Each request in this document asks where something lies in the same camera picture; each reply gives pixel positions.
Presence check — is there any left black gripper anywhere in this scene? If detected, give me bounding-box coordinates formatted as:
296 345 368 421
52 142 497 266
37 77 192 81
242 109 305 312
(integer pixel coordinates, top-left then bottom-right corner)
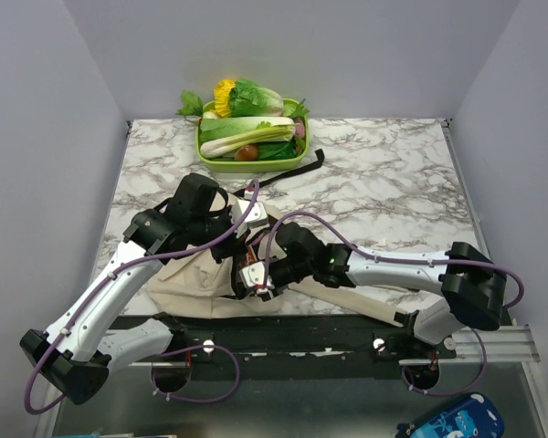
190 205 252 265

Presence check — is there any beige canvas backpack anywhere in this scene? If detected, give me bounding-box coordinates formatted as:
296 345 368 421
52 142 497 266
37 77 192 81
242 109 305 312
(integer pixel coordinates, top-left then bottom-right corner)
146 250 407 324

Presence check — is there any orange treehouse book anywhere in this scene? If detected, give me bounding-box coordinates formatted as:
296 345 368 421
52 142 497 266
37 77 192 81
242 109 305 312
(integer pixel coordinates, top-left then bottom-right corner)
237 246 258 269

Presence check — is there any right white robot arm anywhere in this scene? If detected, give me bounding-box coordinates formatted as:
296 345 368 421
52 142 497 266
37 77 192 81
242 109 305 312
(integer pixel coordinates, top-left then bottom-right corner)
269 223 507 358

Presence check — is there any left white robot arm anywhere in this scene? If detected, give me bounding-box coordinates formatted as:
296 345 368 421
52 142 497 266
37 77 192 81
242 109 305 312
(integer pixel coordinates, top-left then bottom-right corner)
20 173 259 414

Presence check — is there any brown mushroom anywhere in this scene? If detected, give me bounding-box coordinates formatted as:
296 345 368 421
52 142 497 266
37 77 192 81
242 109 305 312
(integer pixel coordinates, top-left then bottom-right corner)
234 144 259 162

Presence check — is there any napa cabbage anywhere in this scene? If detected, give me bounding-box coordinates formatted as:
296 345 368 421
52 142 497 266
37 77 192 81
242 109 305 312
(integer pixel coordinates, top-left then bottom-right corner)
197 117 299 159

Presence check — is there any green leafy lettuce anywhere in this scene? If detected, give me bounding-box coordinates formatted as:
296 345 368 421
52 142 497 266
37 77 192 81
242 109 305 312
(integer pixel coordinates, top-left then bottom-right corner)
228 78 284 117

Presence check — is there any yellow corn flower vegetable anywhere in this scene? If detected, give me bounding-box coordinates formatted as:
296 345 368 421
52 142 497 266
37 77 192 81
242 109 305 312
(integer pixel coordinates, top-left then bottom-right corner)
214 79 236 118

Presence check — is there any green vegetable tray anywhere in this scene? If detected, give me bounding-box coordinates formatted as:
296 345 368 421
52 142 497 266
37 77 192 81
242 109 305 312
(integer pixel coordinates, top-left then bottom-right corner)
195 99 309 173

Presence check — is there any blue pencil case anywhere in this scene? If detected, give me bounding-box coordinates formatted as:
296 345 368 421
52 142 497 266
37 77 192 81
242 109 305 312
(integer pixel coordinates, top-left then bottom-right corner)
395 392 506 438

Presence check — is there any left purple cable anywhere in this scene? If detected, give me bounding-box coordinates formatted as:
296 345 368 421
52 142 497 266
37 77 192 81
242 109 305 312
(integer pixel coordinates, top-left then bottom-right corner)
23 178 261 415

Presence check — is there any purple cable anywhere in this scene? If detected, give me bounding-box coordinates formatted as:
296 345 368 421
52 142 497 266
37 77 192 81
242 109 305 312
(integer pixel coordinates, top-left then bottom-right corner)
23 178 261 415
258 210 526 398

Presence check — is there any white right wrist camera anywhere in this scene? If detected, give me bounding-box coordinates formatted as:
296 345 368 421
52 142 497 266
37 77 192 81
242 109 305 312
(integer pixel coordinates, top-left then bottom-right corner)
239 261 274 301

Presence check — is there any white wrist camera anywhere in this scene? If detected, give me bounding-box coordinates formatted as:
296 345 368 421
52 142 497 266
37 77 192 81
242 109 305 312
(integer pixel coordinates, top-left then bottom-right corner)
239 261 274 301
230 199 269 238

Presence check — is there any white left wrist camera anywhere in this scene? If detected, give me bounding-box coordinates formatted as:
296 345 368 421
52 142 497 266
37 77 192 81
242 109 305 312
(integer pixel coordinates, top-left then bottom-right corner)
230 199 269 238

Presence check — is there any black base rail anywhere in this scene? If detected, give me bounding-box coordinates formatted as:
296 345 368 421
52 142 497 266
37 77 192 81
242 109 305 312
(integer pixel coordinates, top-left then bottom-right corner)
109 313 515 382

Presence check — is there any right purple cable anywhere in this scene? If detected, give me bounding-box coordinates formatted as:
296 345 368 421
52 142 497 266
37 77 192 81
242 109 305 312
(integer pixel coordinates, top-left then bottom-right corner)
258 210 526 398

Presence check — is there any aluminium frame rail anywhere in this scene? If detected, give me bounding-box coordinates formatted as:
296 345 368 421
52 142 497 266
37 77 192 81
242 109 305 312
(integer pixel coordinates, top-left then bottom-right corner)
37 317 548 437

